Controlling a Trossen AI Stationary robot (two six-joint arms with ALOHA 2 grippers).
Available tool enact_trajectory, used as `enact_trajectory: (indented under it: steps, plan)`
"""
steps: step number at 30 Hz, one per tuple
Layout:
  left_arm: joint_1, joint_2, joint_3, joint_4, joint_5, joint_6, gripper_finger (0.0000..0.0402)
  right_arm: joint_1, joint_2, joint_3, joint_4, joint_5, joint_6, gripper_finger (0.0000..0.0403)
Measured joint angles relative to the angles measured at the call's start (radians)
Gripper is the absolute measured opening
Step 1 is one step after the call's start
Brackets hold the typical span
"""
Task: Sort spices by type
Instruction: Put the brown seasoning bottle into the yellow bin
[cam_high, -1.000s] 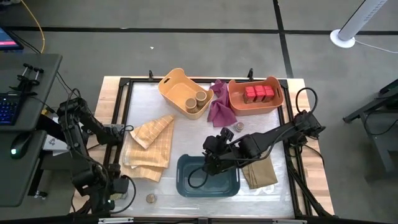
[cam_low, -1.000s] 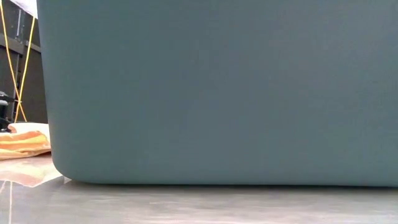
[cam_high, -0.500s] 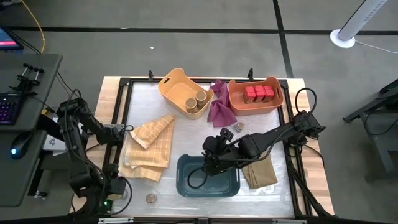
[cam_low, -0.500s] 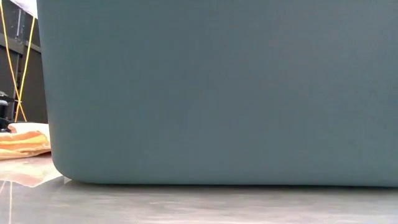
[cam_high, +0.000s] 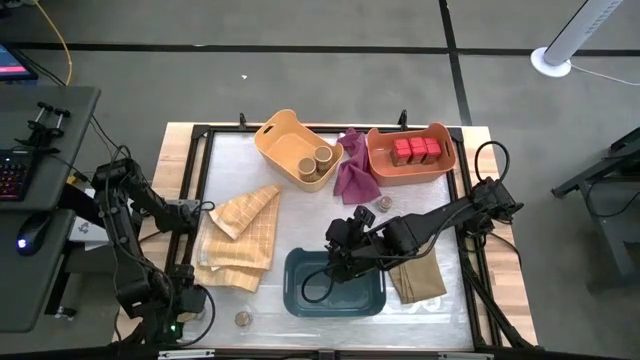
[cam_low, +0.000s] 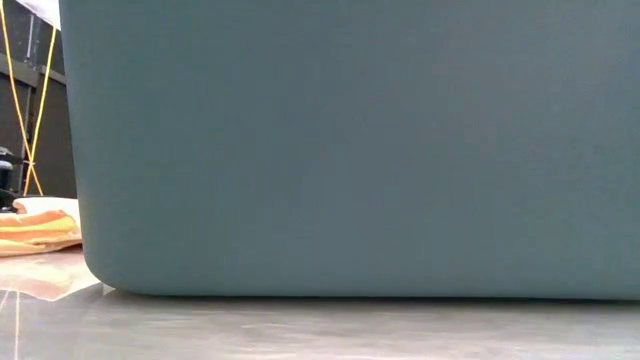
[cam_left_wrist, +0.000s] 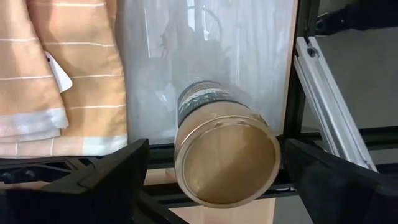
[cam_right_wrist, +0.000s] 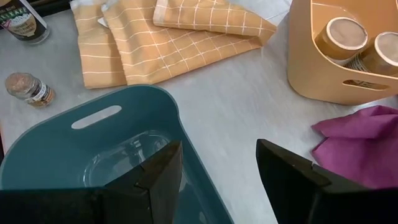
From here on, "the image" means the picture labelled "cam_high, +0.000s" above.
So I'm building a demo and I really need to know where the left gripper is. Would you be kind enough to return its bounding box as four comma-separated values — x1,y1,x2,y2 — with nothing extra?
149,285,209,344

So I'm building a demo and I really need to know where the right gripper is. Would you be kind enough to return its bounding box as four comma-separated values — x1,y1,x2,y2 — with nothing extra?
325,206,401,284

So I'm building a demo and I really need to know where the teal plastic bin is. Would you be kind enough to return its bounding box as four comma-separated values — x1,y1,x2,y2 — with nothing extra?
282,246,387,318

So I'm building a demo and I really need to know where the cardboard cup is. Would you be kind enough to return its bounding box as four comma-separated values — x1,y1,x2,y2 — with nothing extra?
313,145,335,176

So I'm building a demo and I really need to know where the orange plastic bin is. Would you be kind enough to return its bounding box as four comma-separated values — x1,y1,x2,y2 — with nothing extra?
366,122,458,188

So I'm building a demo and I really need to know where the yellow plastic bin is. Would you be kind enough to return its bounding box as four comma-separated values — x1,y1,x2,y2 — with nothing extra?
253,108,345,194

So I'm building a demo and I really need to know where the clear plastic table sheet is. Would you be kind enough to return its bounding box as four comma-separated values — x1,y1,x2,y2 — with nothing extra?
177,130,475,350

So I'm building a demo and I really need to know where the magenta cloth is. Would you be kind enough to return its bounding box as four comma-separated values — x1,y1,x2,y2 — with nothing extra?
332,127,382,206

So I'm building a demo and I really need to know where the yellow checked cloth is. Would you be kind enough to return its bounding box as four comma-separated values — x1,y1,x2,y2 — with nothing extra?
192,183,281,294

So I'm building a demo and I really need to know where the olive brown folded cloth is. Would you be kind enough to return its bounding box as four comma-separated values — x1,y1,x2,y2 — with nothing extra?
388,244,448,305

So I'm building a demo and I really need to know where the white printed box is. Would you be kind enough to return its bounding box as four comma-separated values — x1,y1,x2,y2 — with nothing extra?
67,187,111,251

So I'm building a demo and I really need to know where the black computer mouse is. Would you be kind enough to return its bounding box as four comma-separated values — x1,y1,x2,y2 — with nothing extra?
16,212,51,257

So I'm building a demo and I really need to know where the backlit black keyboard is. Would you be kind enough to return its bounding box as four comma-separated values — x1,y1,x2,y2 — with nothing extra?
0,149,34,202

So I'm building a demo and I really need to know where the dark grey desk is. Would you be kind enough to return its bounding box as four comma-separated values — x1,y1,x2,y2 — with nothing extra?
0,85,101,334

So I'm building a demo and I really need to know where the black clamp stand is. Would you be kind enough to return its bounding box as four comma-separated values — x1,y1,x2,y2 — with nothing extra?
14,102,71,151

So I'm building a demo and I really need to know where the black metal equipment stand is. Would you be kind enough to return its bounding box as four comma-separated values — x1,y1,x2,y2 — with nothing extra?
551,124,640,292

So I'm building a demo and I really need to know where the white round base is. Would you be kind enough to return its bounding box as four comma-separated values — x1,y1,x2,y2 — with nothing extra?
529,46,573,79

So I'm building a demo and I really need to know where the computer monitor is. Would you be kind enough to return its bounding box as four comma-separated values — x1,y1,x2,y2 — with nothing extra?
0,42,39,84

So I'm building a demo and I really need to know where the slim tower pole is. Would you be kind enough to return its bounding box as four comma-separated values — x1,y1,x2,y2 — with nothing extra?
543,0,626,65

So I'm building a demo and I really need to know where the silver metal bracket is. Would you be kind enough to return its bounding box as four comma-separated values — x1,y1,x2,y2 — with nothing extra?
437,351,496,360
157,348,216,360

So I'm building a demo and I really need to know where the black metal table frame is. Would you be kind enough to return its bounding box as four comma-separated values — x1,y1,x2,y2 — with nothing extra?
112,123,539,360

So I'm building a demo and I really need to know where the yellow cable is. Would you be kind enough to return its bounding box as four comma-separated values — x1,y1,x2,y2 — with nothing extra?
32,0,74,86

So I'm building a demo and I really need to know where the white cable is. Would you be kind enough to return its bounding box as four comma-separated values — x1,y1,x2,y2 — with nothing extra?
569,62,640,87

